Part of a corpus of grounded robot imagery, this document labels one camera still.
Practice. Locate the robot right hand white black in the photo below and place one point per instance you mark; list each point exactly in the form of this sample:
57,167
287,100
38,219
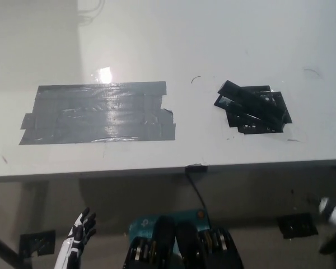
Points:
331,210

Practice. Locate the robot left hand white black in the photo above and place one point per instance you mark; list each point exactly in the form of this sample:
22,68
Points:
82,227

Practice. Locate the black clip on desk edge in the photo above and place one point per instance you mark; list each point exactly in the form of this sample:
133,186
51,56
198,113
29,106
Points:
196,169

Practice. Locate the teal router box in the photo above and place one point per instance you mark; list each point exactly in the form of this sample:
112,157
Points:
145,224

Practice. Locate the black table leg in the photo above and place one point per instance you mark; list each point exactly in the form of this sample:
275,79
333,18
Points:
2,243

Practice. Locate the grey duct tape patch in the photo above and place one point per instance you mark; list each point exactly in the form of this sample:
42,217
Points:
100,115

